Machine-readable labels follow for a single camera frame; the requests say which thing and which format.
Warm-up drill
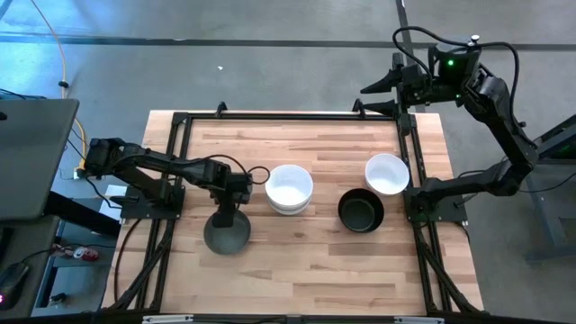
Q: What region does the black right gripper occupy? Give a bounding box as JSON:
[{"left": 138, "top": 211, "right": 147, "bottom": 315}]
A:
[{"left": 360, "top": 52, "right": 434, "bottom": 136}]

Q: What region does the dark grey bowl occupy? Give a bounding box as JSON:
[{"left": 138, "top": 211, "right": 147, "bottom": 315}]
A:
[{"left": 202, "top": 209, "right": 252, "bottom": 257}]

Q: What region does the black bowl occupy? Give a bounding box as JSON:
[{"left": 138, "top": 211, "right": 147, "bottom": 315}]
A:
[{"left": 337, "top": 187, "right": 386, "bottom": 234}]

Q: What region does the white paper sheet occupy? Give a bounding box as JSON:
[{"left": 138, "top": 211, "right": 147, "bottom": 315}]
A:
[{"left": 97, "top": 184, "right": 130, "bottom": 221}]

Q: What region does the black desk beam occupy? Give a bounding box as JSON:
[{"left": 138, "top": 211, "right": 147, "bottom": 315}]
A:
[{"left": 44, "top": 191, "right": 122, "bottom": 239}]

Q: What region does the red white object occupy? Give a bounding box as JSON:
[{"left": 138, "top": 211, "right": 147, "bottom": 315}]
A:
[{"left": 71, "top": 246, "right": 101, "bottom": 263}]

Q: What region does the grey shelf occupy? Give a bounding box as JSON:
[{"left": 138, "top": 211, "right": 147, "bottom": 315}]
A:
[{"left": 33, "top": 220, "right": 119, "bottom": 317}]

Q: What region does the grey metal cart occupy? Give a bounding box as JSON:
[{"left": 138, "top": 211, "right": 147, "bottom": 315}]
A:
[{"left": 496, "top": 114, "right": 576, "bottom": 262}]

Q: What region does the grey laptop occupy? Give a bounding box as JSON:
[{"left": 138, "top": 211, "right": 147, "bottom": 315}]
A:
[{"left": 0, "top": 98, "right": 80, "bottom": 221}]

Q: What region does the dark desk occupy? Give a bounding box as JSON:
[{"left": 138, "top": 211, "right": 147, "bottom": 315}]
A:
[{"left": 0, "top": 215, "right": 62, "bottom": 319}]

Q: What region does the black computer mouse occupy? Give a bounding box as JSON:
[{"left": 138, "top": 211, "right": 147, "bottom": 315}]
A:
[{"left": 0, "top": 263, "right": 31, "bottom": 311}]

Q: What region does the black aluminium frame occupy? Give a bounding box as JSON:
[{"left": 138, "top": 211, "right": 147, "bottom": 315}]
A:
[{"left": 99, "top": 109, "right": 486, "bottom": 316}]

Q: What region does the black cable bundle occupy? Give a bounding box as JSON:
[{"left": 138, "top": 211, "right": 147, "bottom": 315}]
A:
[
  {"left": 112, "top": 218, "right": 177, "bottom": 312},
  {"left": 413, "top": 223, "right": 479, "bottom": 314}
]

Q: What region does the silver bracket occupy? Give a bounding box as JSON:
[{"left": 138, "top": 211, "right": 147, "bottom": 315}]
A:
[
  {"left": 141, "top": 314, "right": 194, "bottom": 324},
  {"left": 393, "top": 316, "right": 446, "bottom": 324}
]

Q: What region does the yellow extension cable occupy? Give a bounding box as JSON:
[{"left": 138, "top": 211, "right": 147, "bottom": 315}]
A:
[{"left": 29, "top": 0, "right": 95, "bottom": 179}]

